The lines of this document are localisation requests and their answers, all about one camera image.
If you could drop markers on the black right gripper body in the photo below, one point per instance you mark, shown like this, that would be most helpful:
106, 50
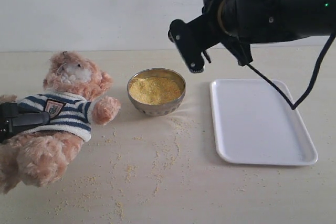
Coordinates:
208, 30

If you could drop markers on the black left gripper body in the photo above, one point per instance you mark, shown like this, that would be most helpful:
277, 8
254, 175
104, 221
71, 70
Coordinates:
9, 111

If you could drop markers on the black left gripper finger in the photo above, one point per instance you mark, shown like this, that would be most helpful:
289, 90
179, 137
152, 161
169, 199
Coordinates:
28, 121

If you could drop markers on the brown teddy bear striped sweater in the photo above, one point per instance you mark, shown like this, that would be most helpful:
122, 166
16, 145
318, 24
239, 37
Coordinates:
75, 98

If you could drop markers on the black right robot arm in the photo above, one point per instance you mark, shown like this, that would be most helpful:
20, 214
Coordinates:
237, 24

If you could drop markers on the metal bowl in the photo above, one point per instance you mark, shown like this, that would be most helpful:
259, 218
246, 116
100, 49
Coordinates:
158, 110

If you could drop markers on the yellow millet grains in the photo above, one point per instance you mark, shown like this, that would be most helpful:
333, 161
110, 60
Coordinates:
155, 90

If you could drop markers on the white plastic tray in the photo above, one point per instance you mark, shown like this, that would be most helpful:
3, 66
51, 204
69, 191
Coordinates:
254, 125

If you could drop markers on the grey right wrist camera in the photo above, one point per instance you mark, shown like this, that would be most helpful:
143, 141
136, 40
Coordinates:
190, 44

